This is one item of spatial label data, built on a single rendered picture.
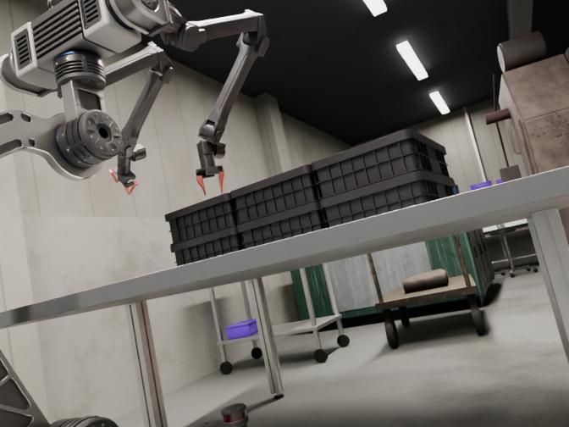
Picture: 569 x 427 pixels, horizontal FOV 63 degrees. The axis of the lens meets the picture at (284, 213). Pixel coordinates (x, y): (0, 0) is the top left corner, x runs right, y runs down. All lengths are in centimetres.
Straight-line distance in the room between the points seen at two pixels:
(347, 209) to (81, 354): 225
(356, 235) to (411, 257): 379
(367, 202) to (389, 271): 341
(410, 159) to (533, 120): 352
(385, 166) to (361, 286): 355
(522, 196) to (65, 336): 275
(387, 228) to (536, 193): 23
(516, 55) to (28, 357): 460
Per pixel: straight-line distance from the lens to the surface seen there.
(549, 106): 479
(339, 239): 82
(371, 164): 126
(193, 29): 155
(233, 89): 182
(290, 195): 137
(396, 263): 463
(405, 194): 123
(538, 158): 466
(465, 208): 78
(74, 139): 141
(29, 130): 143
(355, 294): 478
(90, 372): 322
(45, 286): 309
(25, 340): 277
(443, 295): 323
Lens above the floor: 63
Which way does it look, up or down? 8 degrees up
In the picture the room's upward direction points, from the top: 12 degrees counter-clockwise
